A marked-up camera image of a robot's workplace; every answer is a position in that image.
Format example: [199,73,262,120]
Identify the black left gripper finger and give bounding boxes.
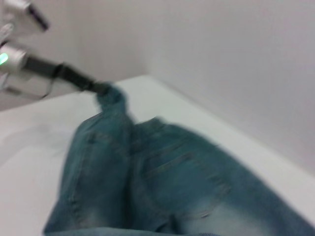
[91,81,116,95]

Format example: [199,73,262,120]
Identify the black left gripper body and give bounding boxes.
[24,55,98,92]

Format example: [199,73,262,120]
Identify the blue denim shorts with cartoon print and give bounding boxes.
[43,82,315,236]

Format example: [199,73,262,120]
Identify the left gripper cable with plug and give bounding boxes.
[40,62,66,99]

